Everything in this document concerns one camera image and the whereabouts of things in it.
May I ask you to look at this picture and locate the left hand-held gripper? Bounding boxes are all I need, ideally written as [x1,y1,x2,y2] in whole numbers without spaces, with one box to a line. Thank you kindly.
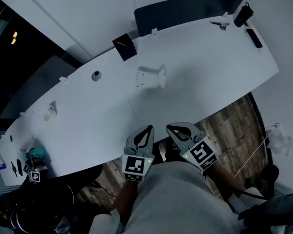
[122,125,155,182]

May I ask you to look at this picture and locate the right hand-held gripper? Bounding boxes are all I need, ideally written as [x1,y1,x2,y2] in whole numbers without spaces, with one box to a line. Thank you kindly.
[166,121,218,173]

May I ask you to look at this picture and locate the white cylindrical object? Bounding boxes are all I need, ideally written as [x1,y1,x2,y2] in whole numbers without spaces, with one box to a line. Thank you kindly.
[135,64,167,89]

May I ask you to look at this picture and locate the person's left forearm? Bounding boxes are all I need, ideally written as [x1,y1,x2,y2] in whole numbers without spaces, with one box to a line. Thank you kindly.
[111,178,144,225]

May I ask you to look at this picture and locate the person's right forearm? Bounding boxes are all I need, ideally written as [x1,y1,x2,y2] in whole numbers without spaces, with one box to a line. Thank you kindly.
[203,161,249,199]

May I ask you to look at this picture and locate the teal object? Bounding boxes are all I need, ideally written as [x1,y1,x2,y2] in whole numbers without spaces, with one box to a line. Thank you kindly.
[28,146,46,159]

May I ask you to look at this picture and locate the person's grey clothing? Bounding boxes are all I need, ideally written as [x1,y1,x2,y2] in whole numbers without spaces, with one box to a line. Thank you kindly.
[87,161,264,234]

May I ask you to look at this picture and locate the white cup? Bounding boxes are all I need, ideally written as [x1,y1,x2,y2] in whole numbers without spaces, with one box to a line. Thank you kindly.
[43,100,58,122]

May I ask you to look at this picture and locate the black box with red pen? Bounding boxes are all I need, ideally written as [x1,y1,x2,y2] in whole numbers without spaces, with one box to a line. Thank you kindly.
[112,33,138,62]

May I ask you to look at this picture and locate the clear plastic bag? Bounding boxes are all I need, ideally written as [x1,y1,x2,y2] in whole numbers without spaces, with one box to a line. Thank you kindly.
[266,123,293,157]

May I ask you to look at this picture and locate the idle gripper device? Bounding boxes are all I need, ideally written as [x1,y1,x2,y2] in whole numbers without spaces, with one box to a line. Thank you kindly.
[22,155,48,184]

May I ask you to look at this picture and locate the black bag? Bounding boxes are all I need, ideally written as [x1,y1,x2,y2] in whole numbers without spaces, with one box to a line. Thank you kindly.
[237,192,293,229]

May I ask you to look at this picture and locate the silver metal clamp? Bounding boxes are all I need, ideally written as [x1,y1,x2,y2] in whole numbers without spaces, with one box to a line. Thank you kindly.
[209,20,230,32]

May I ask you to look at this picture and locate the grey desk divider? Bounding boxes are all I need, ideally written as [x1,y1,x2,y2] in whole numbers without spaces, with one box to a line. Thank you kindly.
[0,55,77,119]

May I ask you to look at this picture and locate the black phone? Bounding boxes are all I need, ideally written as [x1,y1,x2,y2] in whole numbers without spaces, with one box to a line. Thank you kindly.
[246,28,264,49]

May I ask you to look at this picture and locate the dark blue desk divider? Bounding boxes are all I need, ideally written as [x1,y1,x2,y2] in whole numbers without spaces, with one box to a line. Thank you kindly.
[133,0,245,38]

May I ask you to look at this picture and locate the black drinking bottle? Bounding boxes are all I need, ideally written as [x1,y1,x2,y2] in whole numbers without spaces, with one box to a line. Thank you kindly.
[233,2,254,28]

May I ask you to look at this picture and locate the black floor cable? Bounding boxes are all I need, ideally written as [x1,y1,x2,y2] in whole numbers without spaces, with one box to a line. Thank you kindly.
[89,181,118,198]

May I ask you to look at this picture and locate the white floor cable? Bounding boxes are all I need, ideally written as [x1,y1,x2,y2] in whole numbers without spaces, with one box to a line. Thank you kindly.
[233,123,281,178]

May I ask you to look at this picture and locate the round desk cable grommet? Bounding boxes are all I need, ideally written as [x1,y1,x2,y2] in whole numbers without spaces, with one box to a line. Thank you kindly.
[91,70,103,82]

